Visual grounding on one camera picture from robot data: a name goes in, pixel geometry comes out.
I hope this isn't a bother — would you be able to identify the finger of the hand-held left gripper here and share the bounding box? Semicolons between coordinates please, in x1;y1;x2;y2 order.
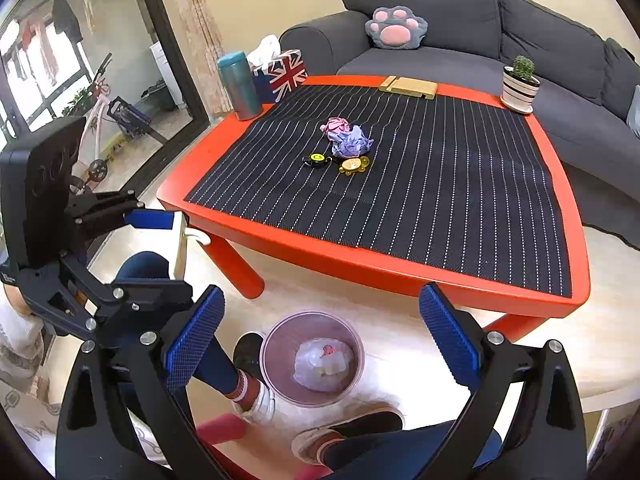
65;190;175;242
60;252;195;336

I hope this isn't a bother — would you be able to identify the white cabinet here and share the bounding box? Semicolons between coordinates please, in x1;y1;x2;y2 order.
150;40;184;111

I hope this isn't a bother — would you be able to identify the purple crumpled paper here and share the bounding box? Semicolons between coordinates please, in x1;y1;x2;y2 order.
331;124;375;158

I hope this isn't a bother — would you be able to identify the pink white bicycle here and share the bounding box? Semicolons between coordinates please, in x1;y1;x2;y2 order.
70;55;127;192

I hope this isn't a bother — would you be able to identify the black striped table mat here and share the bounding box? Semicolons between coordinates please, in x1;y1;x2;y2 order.
185;85;573;298

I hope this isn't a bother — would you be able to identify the beige patterned curtain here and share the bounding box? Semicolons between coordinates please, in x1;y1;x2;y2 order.
165;0;232;116

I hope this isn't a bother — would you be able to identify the grey pink paw pillow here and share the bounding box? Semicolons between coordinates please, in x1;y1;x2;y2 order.
364;6;429;51

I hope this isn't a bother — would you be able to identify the red low table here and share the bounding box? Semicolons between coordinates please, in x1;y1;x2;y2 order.
156;75;592;343

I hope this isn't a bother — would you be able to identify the pink crumpled paper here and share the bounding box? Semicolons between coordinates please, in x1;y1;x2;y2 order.
320;117;353;136

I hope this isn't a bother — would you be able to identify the pink hanging garment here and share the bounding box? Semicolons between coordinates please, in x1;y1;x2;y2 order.
30;19;59;87

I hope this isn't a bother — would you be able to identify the yellow orange round toy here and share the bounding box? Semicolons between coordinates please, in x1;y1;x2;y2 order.
336;156;372;176

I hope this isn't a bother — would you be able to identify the teal thermos bottle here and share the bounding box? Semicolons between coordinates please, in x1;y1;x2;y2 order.
217;51;263;122

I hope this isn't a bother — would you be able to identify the flag print tissue box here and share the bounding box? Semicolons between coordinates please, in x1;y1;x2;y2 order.
250;49;308;105

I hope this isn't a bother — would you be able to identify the dark grey sofa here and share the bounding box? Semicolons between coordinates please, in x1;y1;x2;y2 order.
278;0;640;251

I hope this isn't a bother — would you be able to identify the white tissue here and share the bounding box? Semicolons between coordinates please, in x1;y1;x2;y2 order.
246;35;282;67

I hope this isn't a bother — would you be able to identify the person's right shoe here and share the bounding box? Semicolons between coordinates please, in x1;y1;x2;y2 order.
291;404;405;465

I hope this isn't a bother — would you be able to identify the person's shoe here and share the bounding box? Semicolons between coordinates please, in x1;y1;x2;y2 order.
291;404;405;465
231;331;277;425

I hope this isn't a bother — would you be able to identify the black hanging garment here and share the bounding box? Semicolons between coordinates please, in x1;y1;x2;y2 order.
51;0;83;43

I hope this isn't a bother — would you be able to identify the dark blue folded cart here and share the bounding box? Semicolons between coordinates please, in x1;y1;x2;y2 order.
107;96;153;137

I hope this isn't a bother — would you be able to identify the pink round waste bin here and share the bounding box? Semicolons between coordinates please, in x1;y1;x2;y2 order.
259;311;366;408

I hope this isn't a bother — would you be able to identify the clear plastic bin bag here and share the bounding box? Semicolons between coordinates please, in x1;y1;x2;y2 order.
294;338;350;392

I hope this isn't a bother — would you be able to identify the white printed cloth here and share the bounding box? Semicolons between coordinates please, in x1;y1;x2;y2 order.
0;382;168;466

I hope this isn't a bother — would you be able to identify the wooden phone stand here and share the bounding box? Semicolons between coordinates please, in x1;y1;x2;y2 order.
378;75;439;101

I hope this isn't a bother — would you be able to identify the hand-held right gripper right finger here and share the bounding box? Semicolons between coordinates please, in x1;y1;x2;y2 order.
419;281;587;480

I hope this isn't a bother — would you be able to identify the potted cactus striped pot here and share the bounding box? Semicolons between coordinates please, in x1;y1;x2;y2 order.
500;55;542;116

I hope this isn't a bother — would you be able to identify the person's left shoe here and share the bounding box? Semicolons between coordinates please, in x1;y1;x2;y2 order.
231;331;277;425

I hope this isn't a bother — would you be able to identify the person's right leg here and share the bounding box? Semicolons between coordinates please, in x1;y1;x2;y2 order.
322;420;503;480

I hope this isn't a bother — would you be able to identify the black door frame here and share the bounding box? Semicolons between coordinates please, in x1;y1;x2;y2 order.
127;0;211;135

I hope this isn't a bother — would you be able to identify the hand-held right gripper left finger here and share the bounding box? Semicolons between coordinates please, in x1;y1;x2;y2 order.
55;284;232;480

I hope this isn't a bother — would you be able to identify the light grey cushion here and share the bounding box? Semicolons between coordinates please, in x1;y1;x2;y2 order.
625;85;640;140

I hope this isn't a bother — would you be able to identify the person's left forearm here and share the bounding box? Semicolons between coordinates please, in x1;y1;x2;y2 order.
0;285;53;401

